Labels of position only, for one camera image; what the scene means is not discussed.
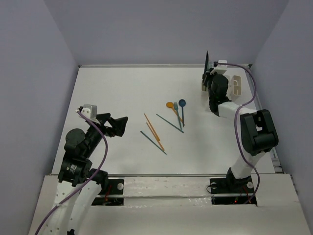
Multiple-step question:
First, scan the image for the black handled steel knife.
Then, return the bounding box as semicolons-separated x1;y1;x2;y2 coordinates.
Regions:
203;51;209;74

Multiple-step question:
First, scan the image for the orange chopstick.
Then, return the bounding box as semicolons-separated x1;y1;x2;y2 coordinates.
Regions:
146;123;165;150
144;114;160;141

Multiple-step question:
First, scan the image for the blue plastic spoon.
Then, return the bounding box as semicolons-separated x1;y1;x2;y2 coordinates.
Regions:
179;99;186;126

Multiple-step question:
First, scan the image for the teal plastic fork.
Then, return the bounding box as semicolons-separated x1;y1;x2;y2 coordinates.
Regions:
174;102;182;130

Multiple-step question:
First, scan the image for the orange plastic spoon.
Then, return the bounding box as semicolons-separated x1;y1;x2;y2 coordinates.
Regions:
166;102;182;121

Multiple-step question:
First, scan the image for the green chopstick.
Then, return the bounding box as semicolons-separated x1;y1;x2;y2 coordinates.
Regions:
156;114;184;133
140;131;167;155

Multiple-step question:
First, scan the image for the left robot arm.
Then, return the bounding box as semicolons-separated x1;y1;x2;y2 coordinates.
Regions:
35;107;128;235

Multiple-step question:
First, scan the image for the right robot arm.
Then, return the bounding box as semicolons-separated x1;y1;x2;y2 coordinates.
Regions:
202;69;279;194

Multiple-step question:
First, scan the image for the white utensil organizer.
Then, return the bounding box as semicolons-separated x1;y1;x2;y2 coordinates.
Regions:
208;75;242;115

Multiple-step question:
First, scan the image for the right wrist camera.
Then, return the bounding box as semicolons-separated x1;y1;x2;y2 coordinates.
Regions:
210;60;227;75

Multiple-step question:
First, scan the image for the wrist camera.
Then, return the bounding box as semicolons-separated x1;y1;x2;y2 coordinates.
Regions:
75;104;100;124
210;60;227;75

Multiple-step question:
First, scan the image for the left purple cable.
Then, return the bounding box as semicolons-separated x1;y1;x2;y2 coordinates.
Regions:
33;112;109;235

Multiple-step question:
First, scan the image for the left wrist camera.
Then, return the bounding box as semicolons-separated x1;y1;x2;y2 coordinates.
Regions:
75;104;100;124

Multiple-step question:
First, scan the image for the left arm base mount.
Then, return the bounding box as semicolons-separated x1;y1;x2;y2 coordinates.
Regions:
92;177;124;206

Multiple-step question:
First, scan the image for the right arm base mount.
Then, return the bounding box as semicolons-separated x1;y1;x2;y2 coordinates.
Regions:
206;177;257;205

